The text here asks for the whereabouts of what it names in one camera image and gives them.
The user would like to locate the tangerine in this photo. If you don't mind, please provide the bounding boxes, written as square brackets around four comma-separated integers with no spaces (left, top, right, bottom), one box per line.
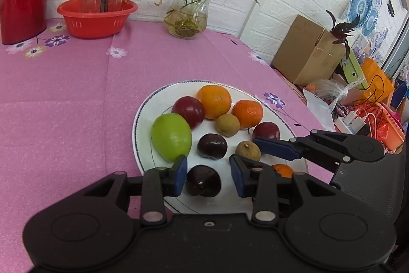
[232,100,264,129]
[272,164,294,178]

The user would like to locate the white round plate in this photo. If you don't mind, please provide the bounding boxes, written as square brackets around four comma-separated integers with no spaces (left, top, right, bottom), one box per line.
[132,80,308,214]

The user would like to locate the blue decorative wall plates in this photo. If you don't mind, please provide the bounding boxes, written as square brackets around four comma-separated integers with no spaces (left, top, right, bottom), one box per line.
[345,0,389,53]

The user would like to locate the green apple on plate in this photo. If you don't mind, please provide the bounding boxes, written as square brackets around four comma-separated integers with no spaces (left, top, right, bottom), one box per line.
[150,113,192,163]

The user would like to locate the tangerine on plate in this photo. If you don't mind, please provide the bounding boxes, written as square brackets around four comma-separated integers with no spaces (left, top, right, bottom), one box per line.
[232,100,264,129]

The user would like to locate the orange on plate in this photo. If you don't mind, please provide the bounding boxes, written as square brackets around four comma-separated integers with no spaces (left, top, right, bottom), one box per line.
[196,84,232,120]

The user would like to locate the clear plastic bag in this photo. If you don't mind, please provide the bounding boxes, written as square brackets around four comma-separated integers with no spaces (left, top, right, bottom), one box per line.
[304,76,365,112]

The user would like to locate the brown longan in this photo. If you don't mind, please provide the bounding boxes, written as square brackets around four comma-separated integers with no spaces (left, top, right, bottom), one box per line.
[235,141,261,161]
[215,114,241,137]

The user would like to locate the pink floral tablecloth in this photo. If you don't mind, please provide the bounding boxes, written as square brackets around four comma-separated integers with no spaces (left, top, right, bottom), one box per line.
[1,21,320,272]

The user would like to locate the dark red leafed plant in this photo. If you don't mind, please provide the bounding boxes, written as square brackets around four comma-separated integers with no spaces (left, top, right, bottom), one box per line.
[326,10,360,58]

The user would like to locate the white plastic pouch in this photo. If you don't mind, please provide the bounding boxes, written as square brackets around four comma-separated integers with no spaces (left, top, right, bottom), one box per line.
[303,89,336,132]

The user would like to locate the red plastic basket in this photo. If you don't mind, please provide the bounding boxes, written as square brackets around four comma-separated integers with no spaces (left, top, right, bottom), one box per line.
[57,0,138,39]

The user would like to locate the red plum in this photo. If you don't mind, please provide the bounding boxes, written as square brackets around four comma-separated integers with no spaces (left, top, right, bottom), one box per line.
[252,122,280,140]
[171,96,205,129]

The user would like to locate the cardboard box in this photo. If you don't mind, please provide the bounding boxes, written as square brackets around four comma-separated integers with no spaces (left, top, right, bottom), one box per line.
[271,15,346,86]

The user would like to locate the red plum on plate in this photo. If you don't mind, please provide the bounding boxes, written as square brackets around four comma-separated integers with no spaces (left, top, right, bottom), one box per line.
[171,96,205,129]

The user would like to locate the green box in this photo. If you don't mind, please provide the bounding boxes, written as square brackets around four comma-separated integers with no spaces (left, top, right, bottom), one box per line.
[340,51,369,90]

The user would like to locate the white power strip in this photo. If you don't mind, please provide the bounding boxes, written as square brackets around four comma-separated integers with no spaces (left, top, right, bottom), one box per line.
[334,111,365,134]

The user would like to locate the dark plum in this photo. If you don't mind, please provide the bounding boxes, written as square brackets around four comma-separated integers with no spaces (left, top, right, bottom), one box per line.
[185,165,222,198]
[197,133,228,160]

